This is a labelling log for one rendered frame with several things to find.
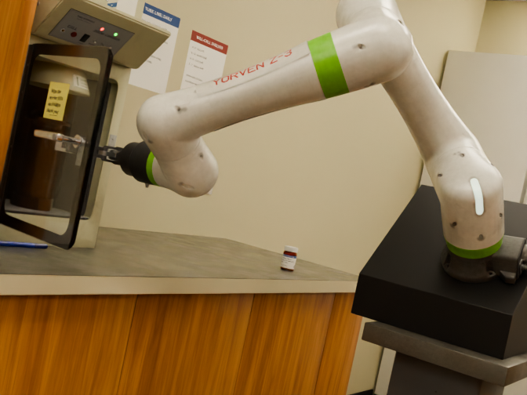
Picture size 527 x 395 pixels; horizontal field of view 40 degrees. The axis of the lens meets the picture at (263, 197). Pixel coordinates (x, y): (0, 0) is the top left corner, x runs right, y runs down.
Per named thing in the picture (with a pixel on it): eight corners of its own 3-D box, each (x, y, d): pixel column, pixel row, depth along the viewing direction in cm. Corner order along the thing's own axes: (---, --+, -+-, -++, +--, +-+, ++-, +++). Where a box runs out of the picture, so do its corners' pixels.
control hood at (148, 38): (25, 32, 159) (34, -13, 159) (132, 68, 185) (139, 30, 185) (58, 34, 152) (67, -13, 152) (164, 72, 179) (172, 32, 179)
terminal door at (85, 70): (-3, 222, 160) (33, 43, 159) (71, 251, 140) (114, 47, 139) (-6, 221, 160) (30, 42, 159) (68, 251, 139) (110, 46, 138)
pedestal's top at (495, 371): (542, 371, 170) (546, 354, 170) (503, 387, 143) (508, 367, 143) (416, 331, 188) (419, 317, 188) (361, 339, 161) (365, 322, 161)
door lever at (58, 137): (54, 143, 147) (56, 130, 147) (80, 149, 141) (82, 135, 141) (30, 138, 143) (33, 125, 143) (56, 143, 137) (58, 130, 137)
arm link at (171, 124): (329, 111, 135) (321, 79, 143) (311, 60, 128) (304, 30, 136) (150, 170, 141) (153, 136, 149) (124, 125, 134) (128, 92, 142)
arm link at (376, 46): (412, 51, 141) (397, -6, 134) (427, 81, 131) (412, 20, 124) (322, 81, 144) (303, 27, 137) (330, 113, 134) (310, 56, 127)
